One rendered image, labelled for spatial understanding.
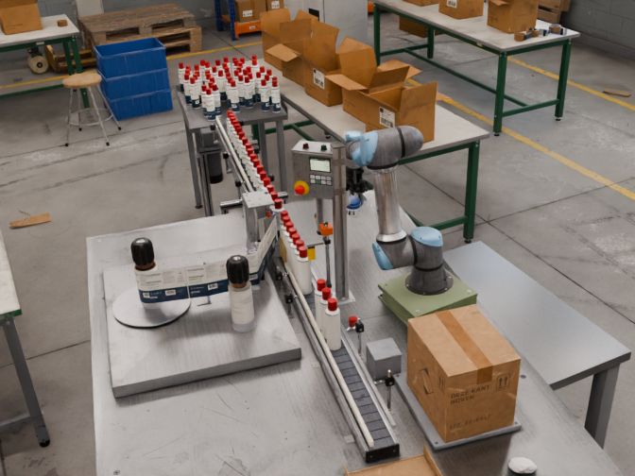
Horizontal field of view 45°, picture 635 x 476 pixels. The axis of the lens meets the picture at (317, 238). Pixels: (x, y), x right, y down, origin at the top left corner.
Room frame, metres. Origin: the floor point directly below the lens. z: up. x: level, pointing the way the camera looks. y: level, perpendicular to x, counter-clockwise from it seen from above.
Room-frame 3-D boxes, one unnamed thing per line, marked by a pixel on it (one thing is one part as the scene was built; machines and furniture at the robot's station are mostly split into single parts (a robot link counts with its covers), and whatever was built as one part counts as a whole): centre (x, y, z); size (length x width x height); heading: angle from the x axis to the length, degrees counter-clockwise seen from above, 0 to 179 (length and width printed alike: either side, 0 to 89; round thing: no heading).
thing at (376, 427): (2.47, 0.04, 0.86); 1.65 x 0.08 x 0.04; 15
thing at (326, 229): (2.50, 0.00, 1.05); 0.10 x 0.04 x 0.33; 105
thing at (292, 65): (5.48, 0.04, 0.97); 0.44 x 0.38 x 0.37; 119
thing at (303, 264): (2.53, 0.06, 0.98); 0.05 x 0.05 x 0.20
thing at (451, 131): (5.13, -0.26, 0.39); 2.20 x 0.80 x 0.78; 24
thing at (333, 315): (2.17, -0.04, 0.98); 0.05 x 0.05 x 0.20
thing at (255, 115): (4.78, 0.53, 0.46); 0.73 x 0.62 x 0.93; 15
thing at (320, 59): (5.08, -0.15, 0.97); 0.45 x 0.38 x 0.37; 117
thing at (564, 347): (2.35, -0.51, 0.81); 0.90 x 0.90 x 0.04; 24
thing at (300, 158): (2.60, -0.01, 1.38); 0.17 x 0.10 x 0.19; 70
